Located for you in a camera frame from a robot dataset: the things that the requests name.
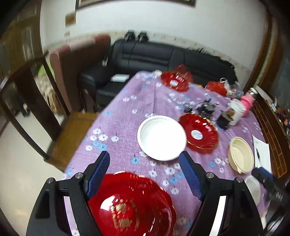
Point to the black pen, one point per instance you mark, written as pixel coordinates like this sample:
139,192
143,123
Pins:
258,158

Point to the wooden cabinet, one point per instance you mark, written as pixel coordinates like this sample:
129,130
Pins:
269,122

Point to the dark jar with wooden lid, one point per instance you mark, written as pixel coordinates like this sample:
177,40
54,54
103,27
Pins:
224,120

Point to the cream plastic bowl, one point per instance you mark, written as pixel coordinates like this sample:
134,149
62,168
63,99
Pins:
241,156

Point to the white paper sheet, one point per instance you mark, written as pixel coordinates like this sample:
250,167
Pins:
264,145

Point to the white plastic jar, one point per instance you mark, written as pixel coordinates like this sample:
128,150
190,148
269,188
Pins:
237,113

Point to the small white bowl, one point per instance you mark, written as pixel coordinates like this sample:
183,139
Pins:
252,188

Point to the yellow wall plaque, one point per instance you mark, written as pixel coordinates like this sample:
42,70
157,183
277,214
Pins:
70,19

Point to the small black connector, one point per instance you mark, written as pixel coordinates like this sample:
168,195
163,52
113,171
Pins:
188,109

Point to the small white cup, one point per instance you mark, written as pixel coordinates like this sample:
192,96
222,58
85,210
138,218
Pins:
157,72

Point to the brown upholstered chair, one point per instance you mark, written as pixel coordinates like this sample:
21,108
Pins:
77,68

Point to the purple floral tablecloth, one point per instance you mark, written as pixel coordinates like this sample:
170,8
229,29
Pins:
126,118

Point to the white round plate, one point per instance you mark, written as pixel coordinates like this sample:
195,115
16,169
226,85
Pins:
160,136

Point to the black device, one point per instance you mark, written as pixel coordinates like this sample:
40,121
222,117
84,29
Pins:
142,36
130,35

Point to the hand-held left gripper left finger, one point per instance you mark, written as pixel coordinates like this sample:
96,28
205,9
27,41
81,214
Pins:
98,174

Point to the white box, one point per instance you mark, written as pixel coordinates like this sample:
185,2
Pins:
120,78

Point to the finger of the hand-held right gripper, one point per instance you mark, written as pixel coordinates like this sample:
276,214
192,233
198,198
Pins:
262,175

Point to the red scalloped plate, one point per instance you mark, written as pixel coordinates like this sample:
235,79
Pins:
174,79

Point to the large red gold-print plate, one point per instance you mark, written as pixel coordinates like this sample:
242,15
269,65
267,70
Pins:
131,204

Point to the dark wooden chair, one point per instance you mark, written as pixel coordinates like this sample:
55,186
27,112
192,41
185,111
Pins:
74,136

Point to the black leather sofa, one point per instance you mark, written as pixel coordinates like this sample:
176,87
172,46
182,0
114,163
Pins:
145,56

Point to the red plate with round label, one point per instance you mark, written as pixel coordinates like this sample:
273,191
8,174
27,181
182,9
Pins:
204,127

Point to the red plastic bag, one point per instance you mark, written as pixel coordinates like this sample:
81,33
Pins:
215,87

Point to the bottle in pink knit sleeve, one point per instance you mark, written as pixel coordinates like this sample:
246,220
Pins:
248,103

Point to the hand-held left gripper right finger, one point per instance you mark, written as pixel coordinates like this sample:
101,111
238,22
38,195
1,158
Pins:
190,174

